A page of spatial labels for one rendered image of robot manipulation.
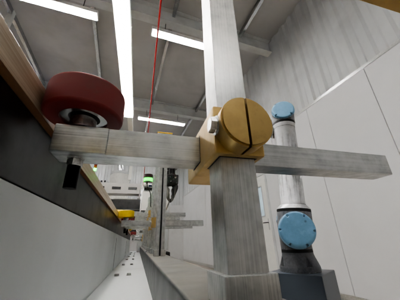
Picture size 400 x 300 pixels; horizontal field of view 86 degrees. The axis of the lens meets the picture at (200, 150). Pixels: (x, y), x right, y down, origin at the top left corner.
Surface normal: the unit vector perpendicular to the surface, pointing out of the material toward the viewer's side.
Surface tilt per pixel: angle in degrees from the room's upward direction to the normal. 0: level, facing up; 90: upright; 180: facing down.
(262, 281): 90
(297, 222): 95
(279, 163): 90
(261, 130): 90
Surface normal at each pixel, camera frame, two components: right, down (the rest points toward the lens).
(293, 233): -0.32, -0.29
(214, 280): -0.97, -0.07
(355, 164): 0.26, -0.39
